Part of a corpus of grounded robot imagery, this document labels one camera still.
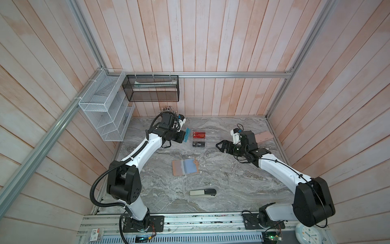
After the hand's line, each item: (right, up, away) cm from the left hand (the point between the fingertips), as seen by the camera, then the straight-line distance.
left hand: (183, 137), depth 87 cm
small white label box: (-39, -44, -19) cm, 62 cm away
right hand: (+22, -5, -1) cm, 23 cm away
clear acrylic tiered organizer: (+14, -3, +15) cm, 20 cm away
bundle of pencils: (-10, +19, +14) cm, 26 cm away
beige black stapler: (+11, -29, -9) cm, 33 cm away
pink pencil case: (+54, -1, +17) cm, 56 cm away
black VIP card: (+9, -5, +14) cm, 17 cm away
